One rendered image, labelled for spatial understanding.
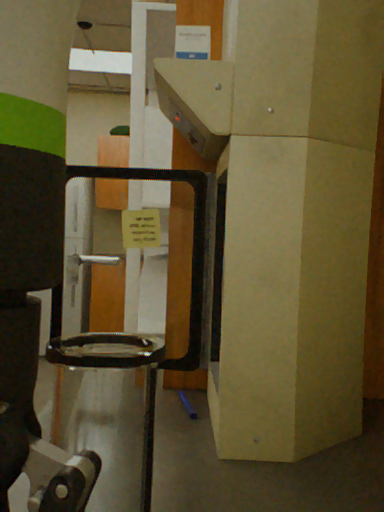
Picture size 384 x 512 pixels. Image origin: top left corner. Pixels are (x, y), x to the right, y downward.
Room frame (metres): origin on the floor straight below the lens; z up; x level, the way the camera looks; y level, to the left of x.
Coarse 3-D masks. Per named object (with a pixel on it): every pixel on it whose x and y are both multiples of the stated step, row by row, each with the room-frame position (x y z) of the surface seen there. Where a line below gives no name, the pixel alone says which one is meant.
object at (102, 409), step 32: (64, 352) 0.51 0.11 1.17; (96, 352) 0.51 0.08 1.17; (128, 352) 0.51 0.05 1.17; (64, 384) 0.52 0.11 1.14; (96, 384) 0.51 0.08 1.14; (128, 384) 0.52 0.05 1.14; (64, 416) 0.52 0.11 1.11; (96, 416) 0.51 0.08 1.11; (128, 416) 0.52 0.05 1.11; (64, 448) 0.52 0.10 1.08; (96, 448) 0.51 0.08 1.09; (128, 448) 0.52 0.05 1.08; (128, 480) 0.52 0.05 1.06
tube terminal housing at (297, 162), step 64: (256, 0) 0.88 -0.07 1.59; (320, 0) 0.89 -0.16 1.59; (256, 64) 0.88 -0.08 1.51; (320, 64) 0.90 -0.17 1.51; (256, 128) 0.88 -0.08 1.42; (320, 128) 0.91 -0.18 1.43; (256, 192) 0.88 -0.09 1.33; (320, 192) 0.91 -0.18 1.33; (256, 256) 0.88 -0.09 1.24; (320, 256) 0.92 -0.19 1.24; (256, 320) 0.88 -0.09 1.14; (320, 320) 0.93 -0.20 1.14; (256, 384) 0.88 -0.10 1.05; (320, 384) 0.93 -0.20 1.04; (256, 448) 0.88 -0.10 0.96; (320, 448) 0.93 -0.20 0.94
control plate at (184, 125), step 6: (174, 108) 1.00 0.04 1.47; (174, 114) 1.06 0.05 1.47; (180, 114) 1.00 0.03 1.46; (174, 120) 1.12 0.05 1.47; (180, 120) 1.05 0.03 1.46; (186, 120) 0.99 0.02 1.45; (180, 126) 1.11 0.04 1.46; (186, 126) 1.04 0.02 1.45; (192, 126) 0.99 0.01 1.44; (186, 132) 1.10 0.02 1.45; (198, 132) 0.98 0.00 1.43; (186, 138) 1.16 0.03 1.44; (198, 138) 1.03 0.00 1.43; (204, 138) 0.98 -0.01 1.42; (192, 144) 1.16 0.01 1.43; (198, 144) 1.09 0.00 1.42; (198, 150) 1.14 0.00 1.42
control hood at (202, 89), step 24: (168, 72) 0.88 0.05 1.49; (192, 72) 0.88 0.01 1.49; (216, 72) 0.88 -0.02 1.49; (168, 96) 0.97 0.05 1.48; (192, 96) 0.88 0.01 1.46; (216, 96) 0.88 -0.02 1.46; (168, 120) 1.19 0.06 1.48; (192, 120) 0.95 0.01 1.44; (216, 120) 0.88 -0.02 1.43; (216, 144) 0.98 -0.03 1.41
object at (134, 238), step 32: (96, 192) 1.21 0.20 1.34; (128, 192) 1.20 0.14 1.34; (160, 192) 1.20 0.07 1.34; (192, 192) 1.19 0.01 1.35; (96, 224) 1.21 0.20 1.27; (128, 224) 1.20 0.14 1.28; (160, 224) 1.20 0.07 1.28; (192, 224) 1.19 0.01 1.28; (64, 256) 1.21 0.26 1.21; (96, 256) 1.21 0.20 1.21; (128, 256) 1.20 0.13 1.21; (160, 256) 1.20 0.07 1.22; (64, 288) 1.21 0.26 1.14; (96, 288) 1.21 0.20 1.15; (128, 288) 1.20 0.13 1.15; (160, 288) 1.20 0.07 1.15; (64, 320) 1.21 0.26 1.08; (96, 320) 1.21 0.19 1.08; (128, 320) 1.20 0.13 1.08; (160, 320) 1.20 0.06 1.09
